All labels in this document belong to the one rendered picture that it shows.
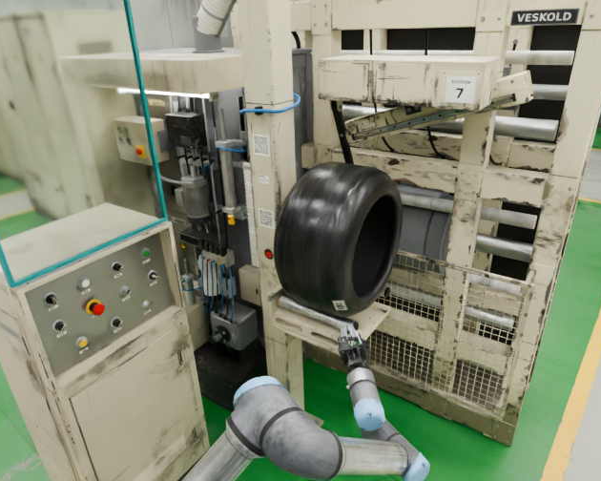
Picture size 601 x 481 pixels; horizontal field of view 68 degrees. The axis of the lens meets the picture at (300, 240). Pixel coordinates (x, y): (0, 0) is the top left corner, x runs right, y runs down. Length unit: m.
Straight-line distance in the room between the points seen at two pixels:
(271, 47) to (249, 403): 1.10
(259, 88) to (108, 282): 0.84
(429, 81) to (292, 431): 1.15
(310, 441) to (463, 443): 1.67
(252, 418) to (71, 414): 0.85
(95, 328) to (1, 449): 1.36
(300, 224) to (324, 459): 0.75
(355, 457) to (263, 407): 0.22
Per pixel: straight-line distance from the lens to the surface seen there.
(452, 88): 1.57
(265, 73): 1.59
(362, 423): 1.23
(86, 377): 1.69
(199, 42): 2.19
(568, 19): 1.82
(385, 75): 1.65
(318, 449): 0.96
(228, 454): 1.05
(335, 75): 1.74
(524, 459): 2.59
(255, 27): 1.61
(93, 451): 1.86
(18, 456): 2.84
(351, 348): 1.33
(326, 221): 1.41
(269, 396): 1.01
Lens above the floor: 1.90
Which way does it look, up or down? 26 degrees down
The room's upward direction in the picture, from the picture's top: 2 degrees counter-clockwise
